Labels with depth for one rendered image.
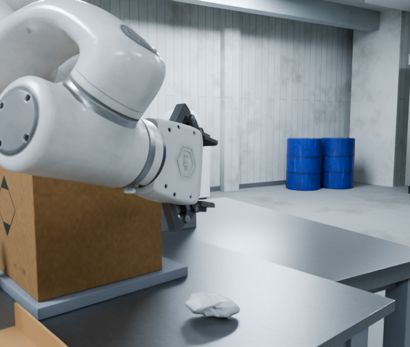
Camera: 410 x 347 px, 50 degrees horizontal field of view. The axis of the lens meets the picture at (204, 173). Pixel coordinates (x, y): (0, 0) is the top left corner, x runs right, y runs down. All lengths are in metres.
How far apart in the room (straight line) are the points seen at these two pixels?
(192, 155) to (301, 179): 6.86
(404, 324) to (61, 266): 0.79
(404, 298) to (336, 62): 8.01
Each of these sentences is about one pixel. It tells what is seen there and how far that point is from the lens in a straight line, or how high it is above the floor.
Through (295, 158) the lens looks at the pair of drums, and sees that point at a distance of 7.39.
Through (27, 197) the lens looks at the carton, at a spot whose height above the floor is 1.02.
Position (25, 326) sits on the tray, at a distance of 0.70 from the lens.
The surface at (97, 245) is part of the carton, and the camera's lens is 0.78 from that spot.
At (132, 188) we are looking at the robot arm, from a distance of 0.48.
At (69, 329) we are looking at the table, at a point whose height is 0.83.
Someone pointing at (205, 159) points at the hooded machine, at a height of 0.61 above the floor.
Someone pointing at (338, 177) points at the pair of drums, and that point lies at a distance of 7.72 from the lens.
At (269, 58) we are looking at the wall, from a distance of 7.86.
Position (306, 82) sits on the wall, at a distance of 8.40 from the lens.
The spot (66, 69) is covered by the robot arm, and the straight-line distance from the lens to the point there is 1.17.
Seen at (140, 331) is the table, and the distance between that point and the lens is 0.69.
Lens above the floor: 1.13
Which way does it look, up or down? 7 degrees down
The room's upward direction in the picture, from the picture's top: straight up
